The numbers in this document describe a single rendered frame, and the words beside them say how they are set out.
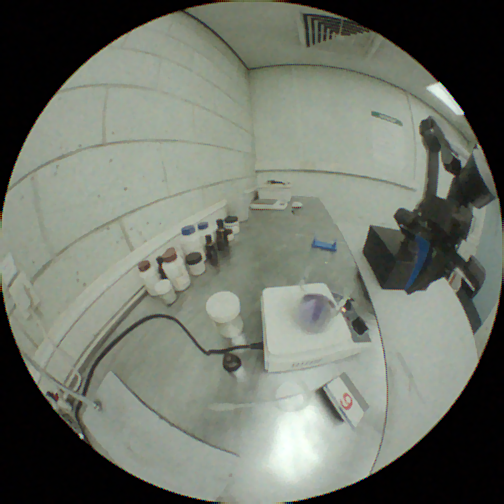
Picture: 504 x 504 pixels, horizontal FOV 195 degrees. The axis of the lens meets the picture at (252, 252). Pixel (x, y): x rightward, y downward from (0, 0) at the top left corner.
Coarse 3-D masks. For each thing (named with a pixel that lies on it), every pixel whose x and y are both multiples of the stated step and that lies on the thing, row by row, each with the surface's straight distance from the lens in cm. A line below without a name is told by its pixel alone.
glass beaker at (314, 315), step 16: (304, 272) 18; (320, 272) 20; (336, 272) 20; (304, 288) 21; (320, 288) 22; (336, 288) 21; (352, 288) 17; (304, 304) 17; (320, 304) 16; (336, 304) 16; (304, 320) 19; (320, 320) 18
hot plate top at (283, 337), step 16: (272, 288) 26; (288, 288) 26; (272, 304) 24; (288, 304) 24; (272, 320) 22; (288, 320) 22; (336, 320) 24; (272, 336) 21; (288, 336) 21; (304, 336) 21; (320, 336) 22; (336, 336) 23; (272, 352) 20; (288, 352) 20
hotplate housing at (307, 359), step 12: (264, 324) 24; (264, 336) 23; (252, 348) 26; (264, 348) 23; (336, 348) 24; (348, 348) 25; (360, 348) 29; (276, 360) 22; (288, 360) 22; (300, 360) 23; (312, 360) 24; (324, 360) 27
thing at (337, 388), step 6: (330, 384) 26; (336, 384) 28; (342, 384) 30; (336, 390) 27; (342, 390) 29; (336, 396) 26; (342, 396) 28; (348, 396) 29; (342, 402) 27; (348, 402) 28; (354, 402) 30; (348, 408) 28; (354, 408) 29; (348, 414) 27; (354, 414) 29; (360, 414) 30; (354, 420) 28
